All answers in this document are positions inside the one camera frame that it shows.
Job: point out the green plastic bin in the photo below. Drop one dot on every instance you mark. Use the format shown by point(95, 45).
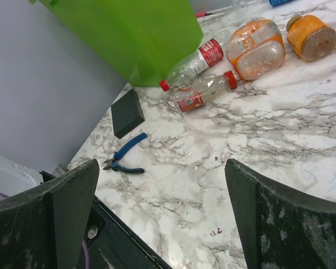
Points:
point(141, 40)

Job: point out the red label clear bottle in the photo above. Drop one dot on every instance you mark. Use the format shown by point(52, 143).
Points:
point(206, 56)

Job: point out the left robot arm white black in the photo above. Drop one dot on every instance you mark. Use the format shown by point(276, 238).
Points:
point(15, 178)

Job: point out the blue label bottle by wall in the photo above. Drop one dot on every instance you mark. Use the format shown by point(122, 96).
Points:
point(244, 3)

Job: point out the orange juice bottle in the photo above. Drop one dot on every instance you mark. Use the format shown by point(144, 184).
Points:
point(309, 37)

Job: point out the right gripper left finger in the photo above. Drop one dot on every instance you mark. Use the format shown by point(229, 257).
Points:
point(44, 227)

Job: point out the crushed orange label bottle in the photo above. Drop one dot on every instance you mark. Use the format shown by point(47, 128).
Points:
point(255, 49)

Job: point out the small red label bottle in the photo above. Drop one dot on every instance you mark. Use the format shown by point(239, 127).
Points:
point(202, 91)

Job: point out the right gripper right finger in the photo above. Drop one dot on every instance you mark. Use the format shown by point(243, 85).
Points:
point(279, 226)

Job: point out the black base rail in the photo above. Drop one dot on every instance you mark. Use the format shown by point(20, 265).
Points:
point(114, 229)

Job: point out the black foam block left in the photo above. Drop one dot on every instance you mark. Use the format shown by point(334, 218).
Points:
point(127, 114)

